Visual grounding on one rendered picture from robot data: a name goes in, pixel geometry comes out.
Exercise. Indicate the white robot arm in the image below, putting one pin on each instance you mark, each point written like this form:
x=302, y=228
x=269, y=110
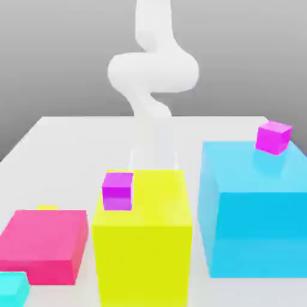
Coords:
x=153, y=72

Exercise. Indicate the small purple cube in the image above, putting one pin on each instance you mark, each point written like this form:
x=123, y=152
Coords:
x=117, y=191

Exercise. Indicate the small yellow cube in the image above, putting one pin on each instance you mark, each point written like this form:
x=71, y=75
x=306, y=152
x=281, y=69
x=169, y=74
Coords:
x=47, y=207

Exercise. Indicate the small magenta cube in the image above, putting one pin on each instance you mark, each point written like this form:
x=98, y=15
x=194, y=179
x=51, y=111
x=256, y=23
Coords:
x=272, y=139

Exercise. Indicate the small cyan cube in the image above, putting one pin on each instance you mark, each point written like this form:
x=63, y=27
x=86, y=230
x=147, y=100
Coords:
x=12, y=290

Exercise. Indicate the large yellow box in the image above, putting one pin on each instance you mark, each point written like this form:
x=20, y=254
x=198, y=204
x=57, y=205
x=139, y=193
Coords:
x=144, y=251

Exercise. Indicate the large blue box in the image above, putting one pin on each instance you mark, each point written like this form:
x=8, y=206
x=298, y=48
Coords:
x=259, y=230

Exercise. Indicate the large pink box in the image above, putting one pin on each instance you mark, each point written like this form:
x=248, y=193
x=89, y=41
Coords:
x=43, y=239

